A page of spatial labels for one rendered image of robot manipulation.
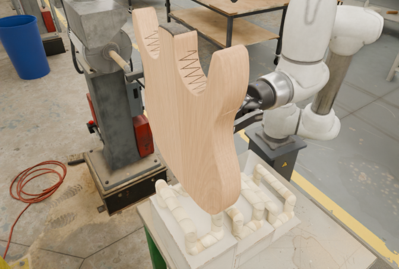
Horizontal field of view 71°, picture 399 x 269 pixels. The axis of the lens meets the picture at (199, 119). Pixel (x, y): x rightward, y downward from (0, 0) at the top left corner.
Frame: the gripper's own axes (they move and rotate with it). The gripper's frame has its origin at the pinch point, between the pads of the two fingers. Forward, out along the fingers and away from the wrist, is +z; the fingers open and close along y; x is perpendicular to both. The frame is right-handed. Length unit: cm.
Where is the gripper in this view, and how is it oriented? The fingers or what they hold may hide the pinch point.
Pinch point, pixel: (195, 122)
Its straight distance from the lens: 61.8
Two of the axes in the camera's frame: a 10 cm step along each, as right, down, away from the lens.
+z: -8.5, 3.3, -4.2
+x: -0.1, -7.9, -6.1
